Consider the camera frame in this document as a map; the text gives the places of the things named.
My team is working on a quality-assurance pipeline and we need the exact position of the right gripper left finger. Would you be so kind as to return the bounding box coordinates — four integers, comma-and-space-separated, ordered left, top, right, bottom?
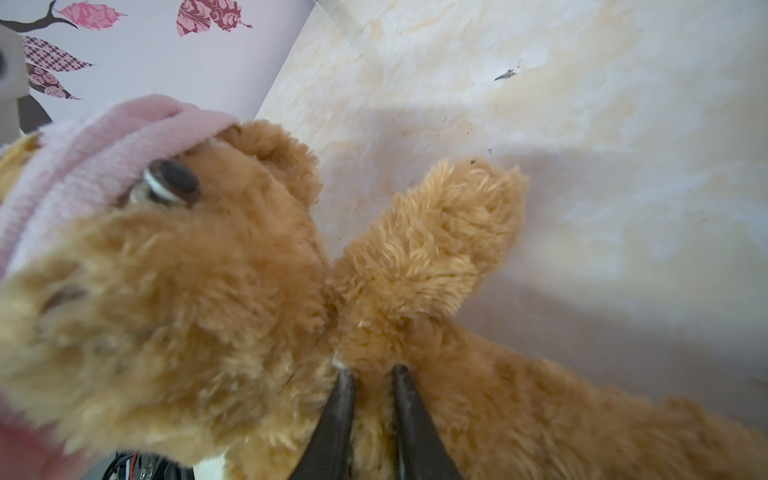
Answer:
289, 368, 356, 480

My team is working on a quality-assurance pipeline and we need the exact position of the pink knitted bear sweater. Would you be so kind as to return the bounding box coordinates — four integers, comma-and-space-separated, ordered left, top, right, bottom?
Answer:
1, 94, 238, 276

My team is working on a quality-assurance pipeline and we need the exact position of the brown teddy bear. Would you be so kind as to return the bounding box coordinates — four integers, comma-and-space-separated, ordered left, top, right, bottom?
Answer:
1, 121, 767, 479

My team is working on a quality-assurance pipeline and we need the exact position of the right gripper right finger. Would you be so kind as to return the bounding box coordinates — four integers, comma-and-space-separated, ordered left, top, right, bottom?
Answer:
392, 365, 464, 480

